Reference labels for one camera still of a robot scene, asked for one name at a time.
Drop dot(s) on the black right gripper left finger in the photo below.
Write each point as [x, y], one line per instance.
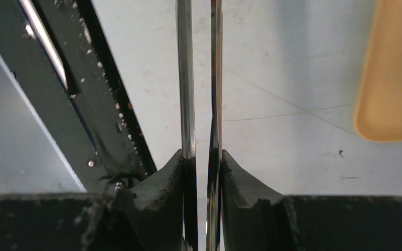
[149, 216]

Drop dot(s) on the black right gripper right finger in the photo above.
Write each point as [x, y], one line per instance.
[254, 216]

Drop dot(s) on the yellow plastic tray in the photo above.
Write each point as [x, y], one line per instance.
[378, 108]

